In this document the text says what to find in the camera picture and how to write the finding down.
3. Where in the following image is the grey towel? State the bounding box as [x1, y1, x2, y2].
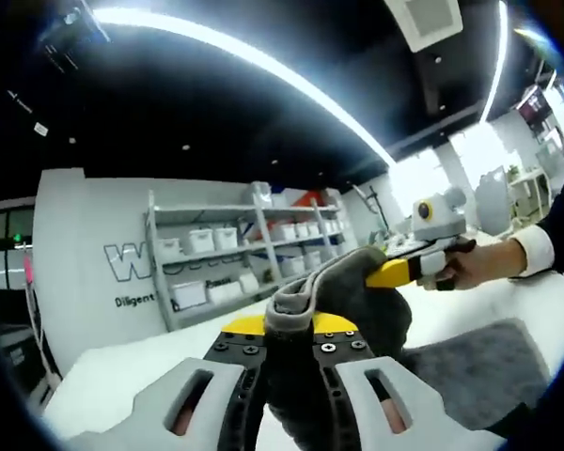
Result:
[262, 243, 564, 451]

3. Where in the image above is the person's right hand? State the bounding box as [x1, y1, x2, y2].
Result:
[434, 239, 523, 291]

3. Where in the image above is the row of white storage boxes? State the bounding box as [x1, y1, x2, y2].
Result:
[157, 180, 347, 309]

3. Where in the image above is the short ceiling light strip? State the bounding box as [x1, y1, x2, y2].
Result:
[478, 0, 509, 123]

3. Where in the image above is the grey metal shelf unit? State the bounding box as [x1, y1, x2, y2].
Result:
[143, 180, 353, 333]

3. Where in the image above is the white ceiling air conditioner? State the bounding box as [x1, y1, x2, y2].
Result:
[383, 0, 464, 53]

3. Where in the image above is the long ceiling light strip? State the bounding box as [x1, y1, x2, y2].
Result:
[93, 7, 396, 163]

